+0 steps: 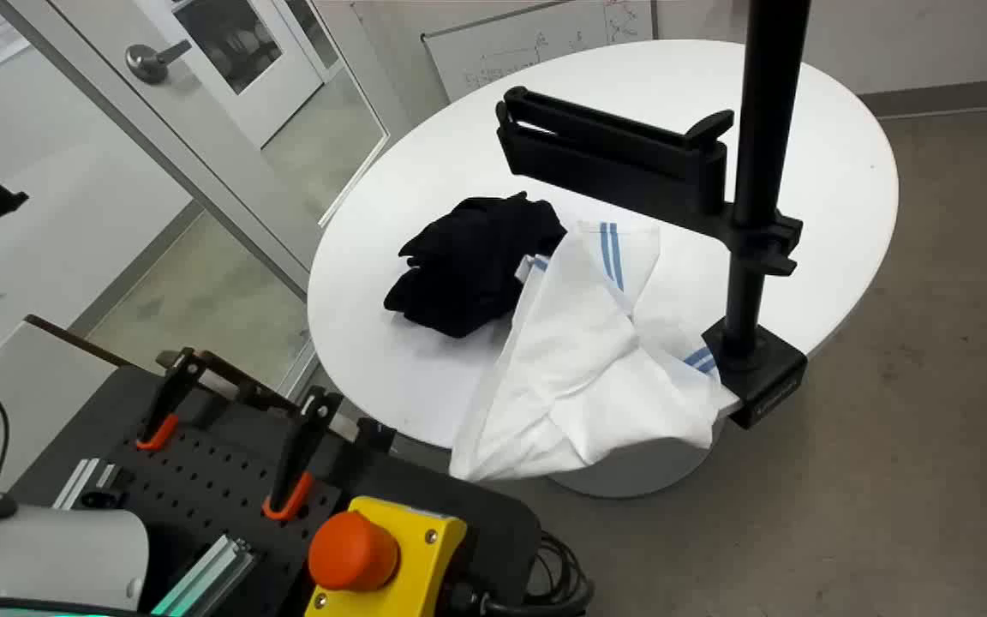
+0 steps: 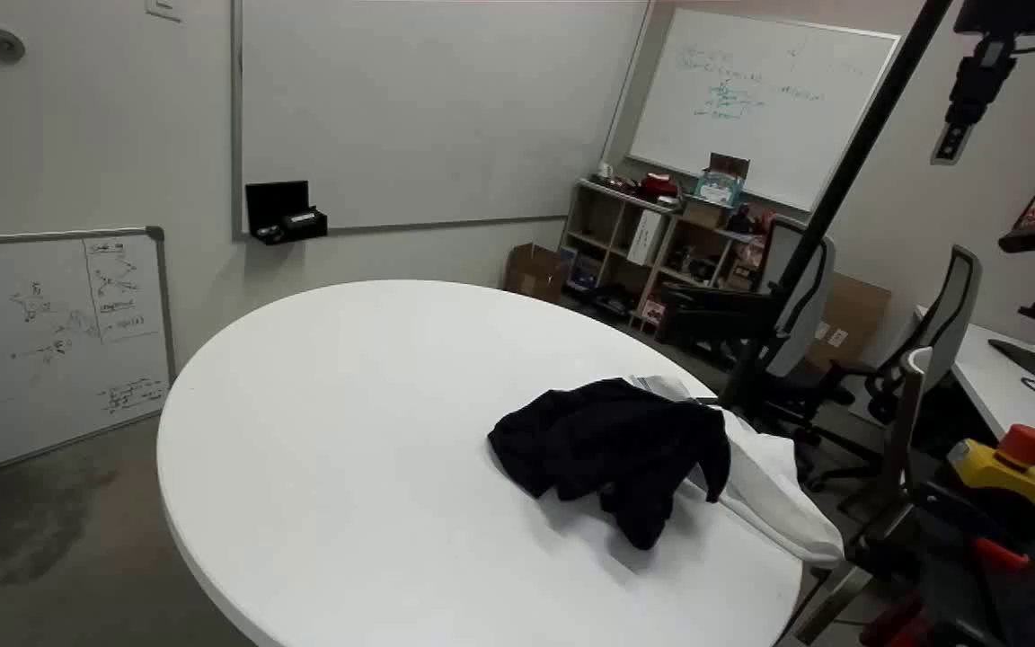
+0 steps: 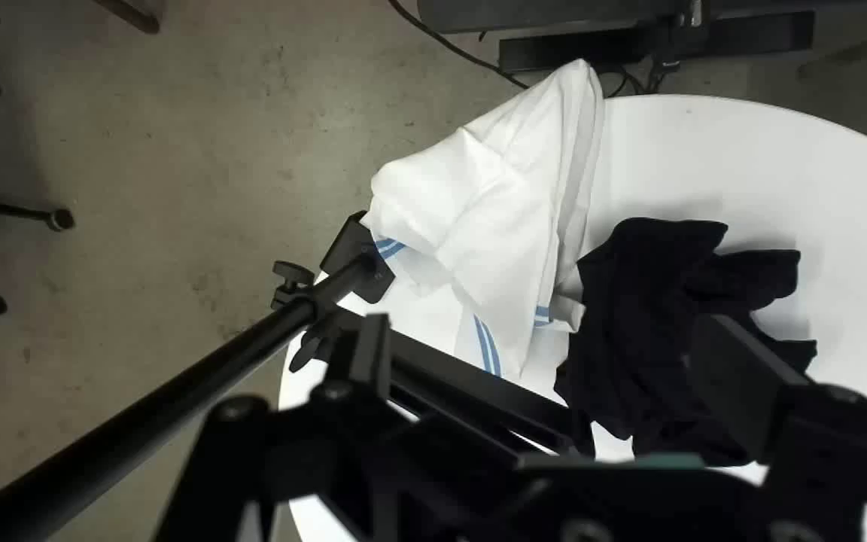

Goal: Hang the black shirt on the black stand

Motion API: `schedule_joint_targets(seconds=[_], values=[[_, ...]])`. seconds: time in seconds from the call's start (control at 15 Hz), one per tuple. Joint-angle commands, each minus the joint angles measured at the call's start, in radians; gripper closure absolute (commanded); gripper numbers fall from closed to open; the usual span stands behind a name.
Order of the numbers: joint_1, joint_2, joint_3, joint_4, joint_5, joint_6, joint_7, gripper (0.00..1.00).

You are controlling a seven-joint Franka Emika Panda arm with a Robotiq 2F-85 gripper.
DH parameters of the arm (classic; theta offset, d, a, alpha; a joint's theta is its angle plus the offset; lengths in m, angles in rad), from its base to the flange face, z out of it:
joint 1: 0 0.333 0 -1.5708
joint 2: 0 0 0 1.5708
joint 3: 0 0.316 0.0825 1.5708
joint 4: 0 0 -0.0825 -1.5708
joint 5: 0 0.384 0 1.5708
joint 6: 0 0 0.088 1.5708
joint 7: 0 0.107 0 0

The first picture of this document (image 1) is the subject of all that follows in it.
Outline long aluminium extrusion bar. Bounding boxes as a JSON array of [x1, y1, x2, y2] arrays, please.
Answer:
[[146, 532, 256, 617]]

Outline orange handled black clamp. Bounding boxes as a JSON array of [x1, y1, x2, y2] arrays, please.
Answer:
[[131, 343, 234, 457], [260, 385, 347, 526]]

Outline black perforated mounting board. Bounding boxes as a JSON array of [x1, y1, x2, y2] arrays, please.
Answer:
[[8, 364, 548, 617]]

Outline white cloth with blue stripes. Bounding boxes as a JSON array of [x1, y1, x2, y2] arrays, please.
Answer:
[[445, 217, 745, 482]]

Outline silver door handle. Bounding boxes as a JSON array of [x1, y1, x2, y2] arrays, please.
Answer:
[[124, 36, 194, 87]]

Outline black shirt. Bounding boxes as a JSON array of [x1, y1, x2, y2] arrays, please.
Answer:
[[380, 187, 573, 343]]

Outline black cable bundle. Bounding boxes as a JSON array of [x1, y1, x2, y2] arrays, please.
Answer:
[[445, 526, 597, 617]]

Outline white door with window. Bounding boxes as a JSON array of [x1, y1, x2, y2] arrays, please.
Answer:
[[44, 0, 332, 147]]

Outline yellow emergency stop box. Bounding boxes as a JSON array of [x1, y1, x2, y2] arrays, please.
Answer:
[[303, 492, 469, 617]]

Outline short aluminium extrusion bar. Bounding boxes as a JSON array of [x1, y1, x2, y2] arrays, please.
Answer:
[[47, 457, 119, 513]]

